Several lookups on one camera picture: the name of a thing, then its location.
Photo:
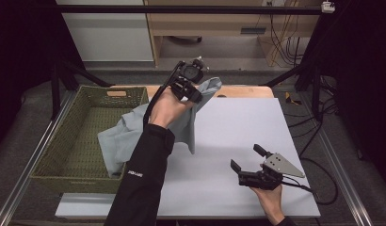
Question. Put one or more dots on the aluminium frame rail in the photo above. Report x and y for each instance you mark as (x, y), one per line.
(28, 163)
(338, 169)

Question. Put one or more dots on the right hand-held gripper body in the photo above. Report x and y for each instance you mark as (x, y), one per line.
(269, 174)

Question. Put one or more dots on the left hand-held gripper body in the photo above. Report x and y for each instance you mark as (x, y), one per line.
(190, 72)

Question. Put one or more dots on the white plug adapter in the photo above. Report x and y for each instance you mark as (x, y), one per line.
(328, 7)

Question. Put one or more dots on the grey cloth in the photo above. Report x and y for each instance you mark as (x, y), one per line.
(126, 138)

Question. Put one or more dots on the person's right hand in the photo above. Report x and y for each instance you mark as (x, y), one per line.
(271, 201)

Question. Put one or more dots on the person's left hand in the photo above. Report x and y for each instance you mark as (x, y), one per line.
(167, 108)

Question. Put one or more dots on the black horizontal frame bar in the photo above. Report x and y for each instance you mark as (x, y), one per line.
(181, 9)

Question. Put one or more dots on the wooden table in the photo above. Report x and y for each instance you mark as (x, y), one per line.
(244, 91)

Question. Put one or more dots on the yellow black tape piece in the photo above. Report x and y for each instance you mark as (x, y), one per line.
(291, 99)

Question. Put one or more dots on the green woven basket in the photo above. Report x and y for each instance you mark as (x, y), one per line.
(78, 147)

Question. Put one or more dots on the white table mat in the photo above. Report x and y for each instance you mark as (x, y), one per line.
(238, 135)

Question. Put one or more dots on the white cabinet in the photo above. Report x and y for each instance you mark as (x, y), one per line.
(109, 34)

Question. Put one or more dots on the wooden desk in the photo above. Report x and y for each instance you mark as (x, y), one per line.
(213, 22)

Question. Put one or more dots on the black metal stand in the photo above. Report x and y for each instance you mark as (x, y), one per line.
(67, 78)
(307, 78)

